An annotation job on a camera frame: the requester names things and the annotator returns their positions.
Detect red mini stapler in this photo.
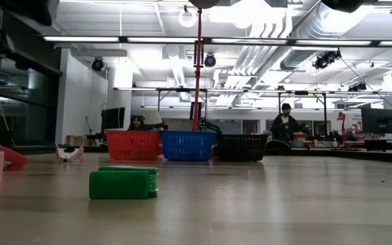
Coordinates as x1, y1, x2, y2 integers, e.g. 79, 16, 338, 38
0, 145, 29, 172

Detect green mini stapler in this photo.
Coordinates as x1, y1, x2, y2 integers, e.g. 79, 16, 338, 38
88, 165, 159, 200

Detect pink staple remover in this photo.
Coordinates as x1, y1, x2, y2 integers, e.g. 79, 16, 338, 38
54, 143, 85, 163

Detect blue plastic basket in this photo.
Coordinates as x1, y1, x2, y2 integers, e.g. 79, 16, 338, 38
160, 131, 216, 162

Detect black plastic basket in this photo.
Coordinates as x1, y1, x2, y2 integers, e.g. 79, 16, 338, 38
215, 133, 270, 163

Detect person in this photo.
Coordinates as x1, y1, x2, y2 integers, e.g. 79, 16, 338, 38
270, 103, 301, 144
127, 114, 146, 132

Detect black ceiling spotlight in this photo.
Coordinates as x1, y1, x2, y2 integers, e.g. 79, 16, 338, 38
91, 56, 105, 72
203, 53, 216, 68

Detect red plastic basket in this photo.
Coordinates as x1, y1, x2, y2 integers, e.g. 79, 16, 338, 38
105, 130, 163, 161

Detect black computer monitor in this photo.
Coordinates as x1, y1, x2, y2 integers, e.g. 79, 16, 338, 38
101, 107, 126, 132
361, 108, 392, 135

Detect wooden crate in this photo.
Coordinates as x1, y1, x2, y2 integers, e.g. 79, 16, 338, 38
65, 135, 88, 146

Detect small red desk lamp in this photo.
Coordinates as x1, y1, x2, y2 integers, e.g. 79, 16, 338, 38
337, 112, 347, 144

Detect black station frame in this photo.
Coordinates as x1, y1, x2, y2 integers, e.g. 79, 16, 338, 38
157, 87, 329, 137

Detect silver ventilation duct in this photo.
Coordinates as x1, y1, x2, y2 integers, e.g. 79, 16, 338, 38
279, 1, 376, 71

